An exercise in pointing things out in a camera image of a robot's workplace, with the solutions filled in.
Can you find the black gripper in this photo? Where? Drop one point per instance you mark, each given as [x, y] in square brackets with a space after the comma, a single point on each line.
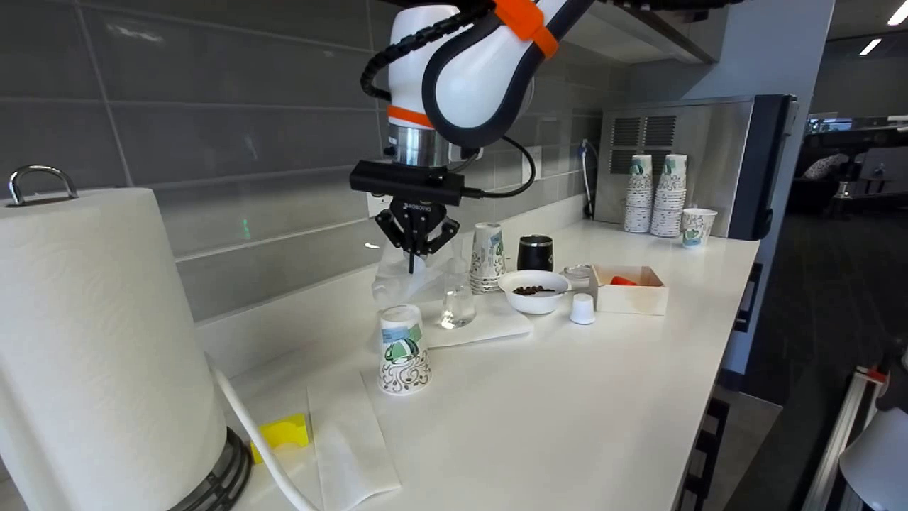
[416, 214]

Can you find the clear glass flask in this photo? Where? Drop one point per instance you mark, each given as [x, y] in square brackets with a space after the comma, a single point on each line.
[457, 309]

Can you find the upside-down patterned paper cup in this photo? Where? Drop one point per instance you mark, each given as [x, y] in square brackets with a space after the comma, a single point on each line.
[402, 351]

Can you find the black jar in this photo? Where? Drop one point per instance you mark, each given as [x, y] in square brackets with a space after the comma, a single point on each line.
[534, 253]

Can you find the white bowl with dark contents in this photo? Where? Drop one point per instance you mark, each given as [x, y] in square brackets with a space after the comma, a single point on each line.
[531, 297]

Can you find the small clear glass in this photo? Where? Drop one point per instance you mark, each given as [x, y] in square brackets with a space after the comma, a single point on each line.
[578, 278]

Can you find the small white cup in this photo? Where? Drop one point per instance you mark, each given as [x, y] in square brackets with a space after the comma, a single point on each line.
[582, 312]

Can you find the light wooden box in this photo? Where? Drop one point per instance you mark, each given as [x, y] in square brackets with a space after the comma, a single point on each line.
[627, 300]

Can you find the stack of paper cups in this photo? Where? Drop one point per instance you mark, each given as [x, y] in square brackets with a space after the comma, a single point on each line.
[667, 194]
[639, 194]

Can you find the yellow sponge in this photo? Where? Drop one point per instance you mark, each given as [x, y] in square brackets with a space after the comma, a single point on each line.
[285, 432]

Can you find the single short paper cup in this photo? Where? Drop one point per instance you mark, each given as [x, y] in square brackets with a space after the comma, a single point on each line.
[698, 229]

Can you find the black metal towel holder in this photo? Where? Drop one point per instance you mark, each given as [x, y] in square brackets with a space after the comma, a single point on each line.
[220, 478]

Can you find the white paper towel roll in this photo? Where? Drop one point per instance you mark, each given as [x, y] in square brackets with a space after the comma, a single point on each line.
[85, 360]

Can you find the silver metal stand leg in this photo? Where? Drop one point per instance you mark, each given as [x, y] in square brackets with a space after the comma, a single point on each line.
[840, 437]

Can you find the long ceiling light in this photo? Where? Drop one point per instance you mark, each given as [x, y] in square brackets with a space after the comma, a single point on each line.
[897, 12]
[870, 48]

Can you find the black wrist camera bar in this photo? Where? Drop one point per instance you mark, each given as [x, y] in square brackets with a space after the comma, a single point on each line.
[407, 184]

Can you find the white wall outlet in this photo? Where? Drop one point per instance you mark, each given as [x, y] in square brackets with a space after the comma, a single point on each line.
[531, 164]

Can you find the black hanging wall utensil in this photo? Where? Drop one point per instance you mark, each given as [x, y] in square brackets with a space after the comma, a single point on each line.
[586, 180]

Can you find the black slotted bracket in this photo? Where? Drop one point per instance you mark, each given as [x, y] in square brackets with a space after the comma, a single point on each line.
[701, 456]

